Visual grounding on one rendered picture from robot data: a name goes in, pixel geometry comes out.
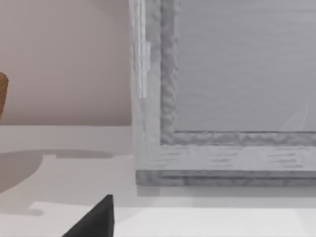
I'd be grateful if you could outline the brown woven basket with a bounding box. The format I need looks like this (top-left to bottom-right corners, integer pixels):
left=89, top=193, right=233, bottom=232
left=0, top=72, right=9, bottom=123

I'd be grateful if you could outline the grey cabinet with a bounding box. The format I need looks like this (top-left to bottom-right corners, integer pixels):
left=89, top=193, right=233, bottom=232
left=128, top=0, right=316, bottom=187

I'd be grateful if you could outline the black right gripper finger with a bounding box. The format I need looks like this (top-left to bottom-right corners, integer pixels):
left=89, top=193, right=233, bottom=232
left=61, top=194, right=116, bottom=237

